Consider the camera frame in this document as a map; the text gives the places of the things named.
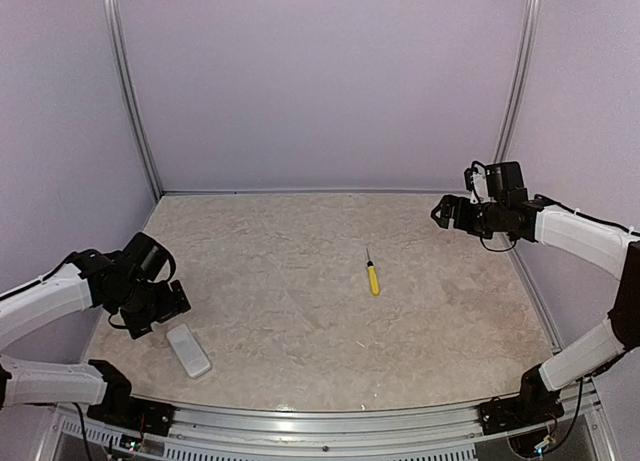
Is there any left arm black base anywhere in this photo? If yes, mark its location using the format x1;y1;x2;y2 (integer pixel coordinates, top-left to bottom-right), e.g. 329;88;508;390
87;360;176;437

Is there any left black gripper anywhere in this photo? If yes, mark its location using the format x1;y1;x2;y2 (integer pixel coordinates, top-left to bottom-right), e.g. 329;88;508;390
111;279;190;339

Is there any white remote control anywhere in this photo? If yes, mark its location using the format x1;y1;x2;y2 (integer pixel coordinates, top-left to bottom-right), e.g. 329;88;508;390
166;324;212;379

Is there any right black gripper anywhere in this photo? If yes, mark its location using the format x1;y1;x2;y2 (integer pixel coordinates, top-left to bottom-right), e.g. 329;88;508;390
431;193;507;239

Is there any yellow handled screwdriver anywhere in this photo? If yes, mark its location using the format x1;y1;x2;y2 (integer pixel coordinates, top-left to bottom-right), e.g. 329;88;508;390
365;248;381;296

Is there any left aluminium frame post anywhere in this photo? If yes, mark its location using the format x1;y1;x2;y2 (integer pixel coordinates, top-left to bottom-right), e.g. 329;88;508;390
102;0;164;203

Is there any front aluminium rail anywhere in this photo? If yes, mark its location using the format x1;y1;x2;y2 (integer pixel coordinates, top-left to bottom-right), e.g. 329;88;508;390
47;380;614;461

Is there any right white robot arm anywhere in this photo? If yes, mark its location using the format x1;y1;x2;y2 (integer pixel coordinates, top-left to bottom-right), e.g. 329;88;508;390
430;195;639;425

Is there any aluminium frame post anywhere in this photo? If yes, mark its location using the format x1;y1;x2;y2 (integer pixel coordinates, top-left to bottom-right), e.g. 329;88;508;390
102;0;164;203
493;0;542;163

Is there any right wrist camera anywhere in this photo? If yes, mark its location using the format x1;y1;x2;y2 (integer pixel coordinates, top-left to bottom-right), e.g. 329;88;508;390
464;161;526;204

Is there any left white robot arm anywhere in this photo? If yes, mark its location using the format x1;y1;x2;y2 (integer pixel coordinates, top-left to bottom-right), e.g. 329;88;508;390
1;232;191;426

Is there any right aluminium frame post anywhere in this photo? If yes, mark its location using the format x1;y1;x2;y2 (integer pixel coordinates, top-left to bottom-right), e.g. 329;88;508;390
493;0;542;163

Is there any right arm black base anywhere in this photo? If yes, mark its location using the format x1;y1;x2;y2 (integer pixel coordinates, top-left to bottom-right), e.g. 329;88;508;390
477;365;565;435

